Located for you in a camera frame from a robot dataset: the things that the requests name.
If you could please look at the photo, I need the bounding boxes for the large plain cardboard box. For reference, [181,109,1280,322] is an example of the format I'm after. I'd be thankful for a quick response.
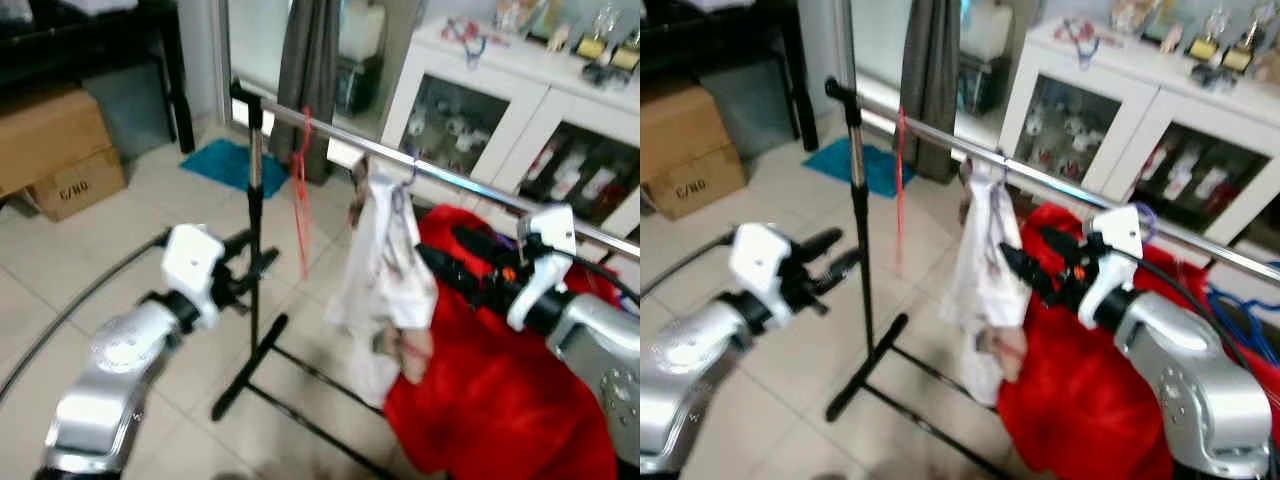
[640,78,726,186]
[0,83,116,198]

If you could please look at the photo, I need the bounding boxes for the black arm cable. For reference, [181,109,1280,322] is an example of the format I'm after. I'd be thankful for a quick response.
[1125,248,1263,386]
[543,248,641,301]
[640,235,739,298]
[0,232,173,401]

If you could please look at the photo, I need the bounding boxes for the thin red wire hanger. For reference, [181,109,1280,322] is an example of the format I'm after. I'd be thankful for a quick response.
[893,106,909,276]
[290,106,314,283]

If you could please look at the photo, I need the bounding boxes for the grey curtain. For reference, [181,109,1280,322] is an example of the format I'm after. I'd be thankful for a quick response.
[270,0,346,186]
[897,0,963,184]

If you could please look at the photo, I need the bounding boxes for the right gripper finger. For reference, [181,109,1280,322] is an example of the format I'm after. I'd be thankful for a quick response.
[1000,243,1059,301]
[415,243,476,298]
[450,226,519,263]
[1038,226,1093,265]

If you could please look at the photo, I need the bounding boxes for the grey flat board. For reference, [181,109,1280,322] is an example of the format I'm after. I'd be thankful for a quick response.
[82,62,183,161]
[697,58,801,159]

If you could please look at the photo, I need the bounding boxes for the blue purple plastic hanger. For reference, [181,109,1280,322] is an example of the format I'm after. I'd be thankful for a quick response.
[1205,283,1280,366]

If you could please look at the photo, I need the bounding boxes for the gold trophy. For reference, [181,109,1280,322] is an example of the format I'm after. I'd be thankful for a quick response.
[1225,8,1266,73]
[610,28,641,71]
[1190,5,1229,61]
[575,5,611,59]

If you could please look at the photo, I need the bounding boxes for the black and chrome clothes rack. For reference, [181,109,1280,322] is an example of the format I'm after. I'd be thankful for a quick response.
[210,78,641,480]
[824,76,1280,480]

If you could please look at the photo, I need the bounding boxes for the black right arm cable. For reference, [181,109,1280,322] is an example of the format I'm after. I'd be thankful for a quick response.
[1125,248,1263,386]
[543,248,641,301]

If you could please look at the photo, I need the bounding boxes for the small printed cardboard box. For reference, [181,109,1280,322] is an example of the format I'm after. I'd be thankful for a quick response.
[28,148,129,223]
[645,143,749,221]

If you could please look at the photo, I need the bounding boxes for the aluminium framed glass door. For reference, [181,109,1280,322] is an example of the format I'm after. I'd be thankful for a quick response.
[830,0,1046,141]
[208,0,431,146]

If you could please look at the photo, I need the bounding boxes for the red and blue lanyards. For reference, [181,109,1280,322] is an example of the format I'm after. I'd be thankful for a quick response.
[440,17,491,66]
[1055,17,1106,69]

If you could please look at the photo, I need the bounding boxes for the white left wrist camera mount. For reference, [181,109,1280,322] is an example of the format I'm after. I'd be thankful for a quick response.
[160,224,228,329]
[728,222,797,331]

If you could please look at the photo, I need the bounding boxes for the white plastic canister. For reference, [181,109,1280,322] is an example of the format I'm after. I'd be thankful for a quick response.
[338,0,388,61]
[960,0,1013,61]

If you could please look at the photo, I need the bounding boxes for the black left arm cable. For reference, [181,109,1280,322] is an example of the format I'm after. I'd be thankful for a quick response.
[640,235,739,298]
[0,232,173,401]

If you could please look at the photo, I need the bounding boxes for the red collared shirt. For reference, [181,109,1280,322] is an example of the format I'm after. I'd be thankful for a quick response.
[383,204,623,480]
[995,203,1231,480]

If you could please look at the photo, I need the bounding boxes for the teal floor mat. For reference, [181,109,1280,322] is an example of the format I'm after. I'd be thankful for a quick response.
[178,138,291,199]
[800,137,901,199]

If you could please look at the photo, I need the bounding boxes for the black desk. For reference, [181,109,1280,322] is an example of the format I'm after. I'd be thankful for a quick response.
[640,0,819,153]
[0,0,196,156]

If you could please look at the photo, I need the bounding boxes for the white patterned hanging garment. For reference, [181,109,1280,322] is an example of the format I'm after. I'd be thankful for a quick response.
[940,165,1031,406]
[325,165,441,409]

